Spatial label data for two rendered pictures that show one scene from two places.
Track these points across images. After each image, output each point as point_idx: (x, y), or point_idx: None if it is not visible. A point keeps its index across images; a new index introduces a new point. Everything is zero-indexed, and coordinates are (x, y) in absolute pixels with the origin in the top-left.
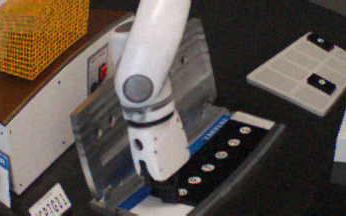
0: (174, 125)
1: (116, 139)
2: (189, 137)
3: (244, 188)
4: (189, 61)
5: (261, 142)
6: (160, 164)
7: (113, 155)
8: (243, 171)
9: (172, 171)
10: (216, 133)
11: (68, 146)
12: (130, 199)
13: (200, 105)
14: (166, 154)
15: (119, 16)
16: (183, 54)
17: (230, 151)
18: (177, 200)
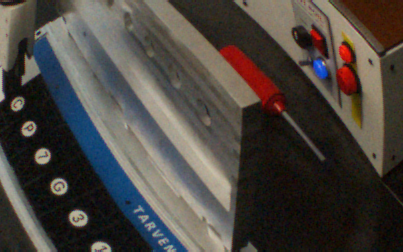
0: (3, 17)
1: (94, 7)
2: (154, 188)
3: (3, 201)
4: (213, 133)
5: (53, 249)
6: None
7: (79, 8)
8: (15, 198)
9: None
10: (120, 212)
11: (259, 23)
12: (49, 55)
13: (196, 205)
14: None
15: (375, 31)
16: (204, 101)
17: (61, 203)
18: (2, 89)
